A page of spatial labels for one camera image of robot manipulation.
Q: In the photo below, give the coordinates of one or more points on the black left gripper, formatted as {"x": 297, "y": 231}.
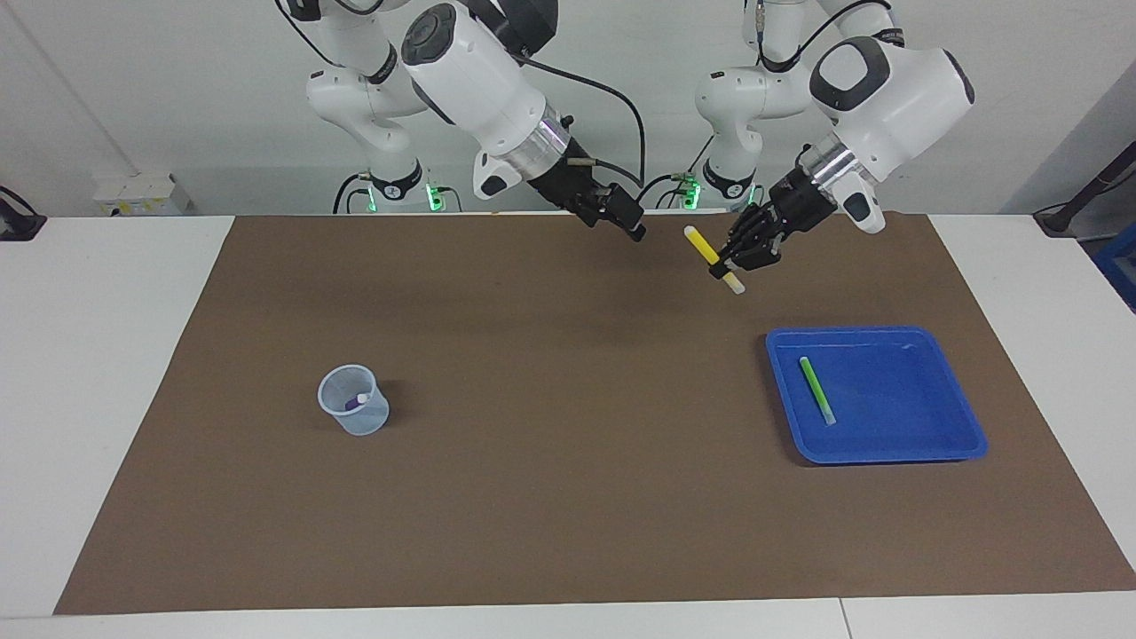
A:
{"x": 803, "y": 202}

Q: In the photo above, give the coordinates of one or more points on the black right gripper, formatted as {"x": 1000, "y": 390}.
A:
{"x": 568, "y": 177}

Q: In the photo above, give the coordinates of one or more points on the yellow pen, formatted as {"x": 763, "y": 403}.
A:
{"x": 701, "y": 244}

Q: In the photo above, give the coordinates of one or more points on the green pen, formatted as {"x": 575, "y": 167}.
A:
{"x": 816, "y": 390}

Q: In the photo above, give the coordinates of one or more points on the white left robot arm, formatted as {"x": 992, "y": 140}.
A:
{"x": 896, "y": 98}

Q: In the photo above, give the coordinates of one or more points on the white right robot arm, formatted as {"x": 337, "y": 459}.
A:
{"x": 470, "y": 80}

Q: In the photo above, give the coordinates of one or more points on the blue plastic tray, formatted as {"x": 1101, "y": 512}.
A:
{"x": 896, "y": 399}

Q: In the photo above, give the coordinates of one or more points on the brown table mat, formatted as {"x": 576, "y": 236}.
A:
{"x": 577, "y": 444}

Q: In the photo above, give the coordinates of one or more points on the black stand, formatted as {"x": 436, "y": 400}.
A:
{"x": 1061, "y": 217}

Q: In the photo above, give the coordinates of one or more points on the purple pen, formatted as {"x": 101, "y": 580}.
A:
{"x": 355, "y": 403}

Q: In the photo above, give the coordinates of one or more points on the clear plastic cup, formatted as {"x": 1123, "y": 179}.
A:
{"x": 355, "y": 424}

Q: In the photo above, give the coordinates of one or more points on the blue crate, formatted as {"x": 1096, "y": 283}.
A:
{"x": 1120, "y": 271}

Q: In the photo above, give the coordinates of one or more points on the white electrical socket box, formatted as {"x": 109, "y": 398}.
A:
{"x": 142, "y": 195}

